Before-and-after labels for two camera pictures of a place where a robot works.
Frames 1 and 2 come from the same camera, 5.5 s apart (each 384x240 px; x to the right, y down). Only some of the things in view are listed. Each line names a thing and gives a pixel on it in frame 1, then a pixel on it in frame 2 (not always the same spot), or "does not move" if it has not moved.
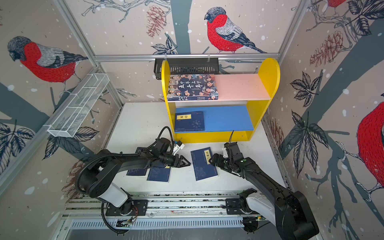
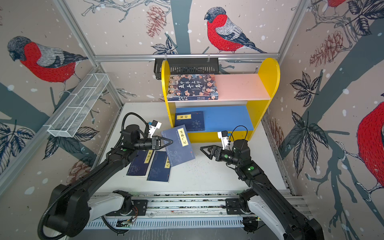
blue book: [159, 172] does not move
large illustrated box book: [192, 87] does not move
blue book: [202, 169] to [180, 150]
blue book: [189, 121] does not move
